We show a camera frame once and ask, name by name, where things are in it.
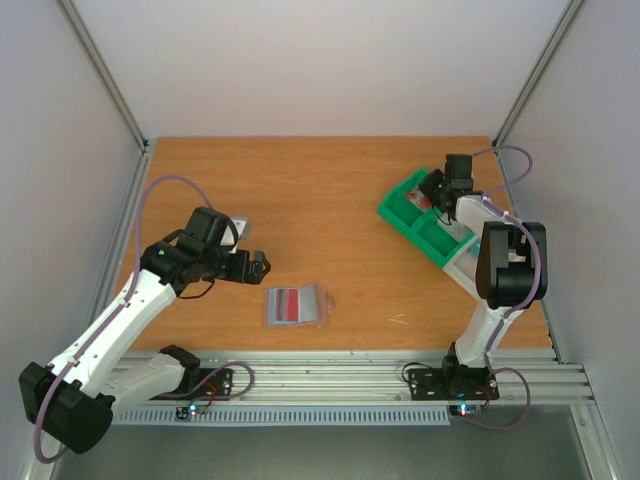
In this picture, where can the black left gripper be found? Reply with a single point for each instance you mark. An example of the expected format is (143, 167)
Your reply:
(241, 273)

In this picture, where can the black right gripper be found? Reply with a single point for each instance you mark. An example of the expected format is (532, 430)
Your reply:
(435, 187)

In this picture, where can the red stripe card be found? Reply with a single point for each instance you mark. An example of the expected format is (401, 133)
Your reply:
(286, 304)

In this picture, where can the pink leather card holder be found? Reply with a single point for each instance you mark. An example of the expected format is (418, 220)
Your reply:
(315, 304)

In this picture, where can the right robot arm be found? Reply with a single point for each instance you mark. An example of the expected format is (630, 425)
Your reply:
(510, 274)

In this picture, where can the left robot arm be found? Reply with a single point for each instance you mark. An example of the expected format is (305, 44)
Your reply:
(75, 397)

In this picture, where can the red circle card stack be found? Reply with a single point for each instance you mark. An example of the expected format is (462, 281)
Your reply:
(418, 199)

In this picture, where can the large green bin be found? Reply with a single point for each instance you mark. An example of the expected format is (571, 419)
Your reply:
(409, 220)

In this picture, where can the small green bin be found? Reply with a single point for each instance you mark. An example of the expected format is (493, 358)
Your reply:
(441, 240)

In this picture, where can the white bin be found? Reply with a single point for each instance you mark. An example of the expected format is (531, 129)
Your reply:
(461, 267)

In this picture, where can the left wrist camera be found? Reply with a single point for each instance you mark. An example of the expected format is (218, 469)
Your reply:
(243, 227)

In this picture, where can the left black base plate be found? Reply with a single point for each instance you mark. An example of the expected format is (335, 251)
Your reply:
(219, 384)

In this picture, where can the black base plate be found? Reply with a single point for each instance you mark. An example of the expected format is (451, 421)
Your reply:
(219, 384)
(437, 384)

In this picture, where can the grey slotted cable duct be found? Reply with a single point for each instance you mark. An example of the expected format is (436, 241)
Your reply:
(290, 416)

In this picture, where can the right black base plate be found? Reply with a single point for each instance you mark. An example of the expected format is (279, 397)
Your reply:
(437, 384)

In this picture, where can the aluminium front rail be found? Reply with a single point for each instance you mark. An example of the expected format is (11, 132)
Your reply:
(370, 377)

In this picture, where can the aluminium frame post right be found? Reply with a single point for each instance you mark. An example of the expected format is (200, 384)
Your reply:
(543, 62)

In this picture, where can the aluminium frame post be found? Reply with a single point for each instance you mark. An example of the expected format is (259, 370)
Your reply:
(543, 62)
(81, 31)

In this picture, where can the aluminium frame post left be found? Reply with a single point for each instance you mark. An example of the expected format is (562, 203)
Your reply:
(81, 31)

